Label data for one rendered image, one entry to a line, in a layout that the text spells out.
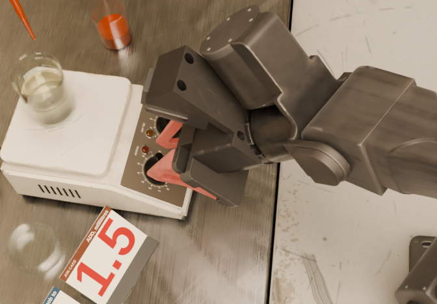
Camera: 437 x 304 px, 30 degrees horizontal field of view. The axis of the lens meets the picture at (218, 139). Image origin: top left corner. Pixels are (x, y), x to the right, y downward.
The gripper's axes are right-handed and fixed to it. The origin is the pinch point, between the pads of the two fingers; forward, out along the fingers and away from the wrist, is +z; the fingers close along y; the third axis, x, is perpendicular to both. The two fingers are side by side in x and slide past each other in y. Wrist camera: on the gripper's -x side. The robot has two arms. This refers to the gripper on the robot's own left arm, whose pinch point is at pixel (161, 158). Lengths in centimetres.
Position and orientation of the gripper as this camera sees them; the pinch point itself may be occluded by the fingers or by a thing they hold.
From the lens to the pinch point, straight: 78.9
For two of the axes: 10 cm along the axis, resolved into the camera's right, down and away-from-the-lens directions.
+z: -6.9, 1.9, 7.0
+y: -2.1, 8.7, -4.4
